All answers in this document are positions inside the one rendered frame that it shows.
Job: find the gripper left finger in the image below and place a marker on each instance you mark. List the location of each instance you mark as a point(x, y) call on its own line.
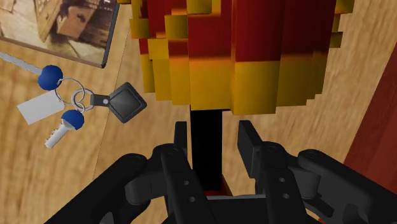
point(173, 186)

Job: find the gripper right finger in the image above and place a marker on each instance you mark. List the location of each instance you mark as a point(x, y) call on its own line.
point(279, 186)

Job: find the key bunch with blue caps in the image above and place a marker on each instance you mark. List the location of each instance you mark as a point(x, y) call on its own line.
point(125, 104)

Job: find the dark red wooden board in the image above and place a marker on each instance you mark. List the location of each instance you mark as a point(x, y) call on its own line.
point(377, 136)

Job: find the red yellow blocky object, black stem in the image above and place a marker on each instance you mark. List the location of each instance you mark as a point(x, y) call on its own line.
point(254, 52)

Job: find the brown picture book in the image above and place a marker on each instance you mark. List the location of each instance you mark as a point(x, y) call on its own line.
point(62, 24)

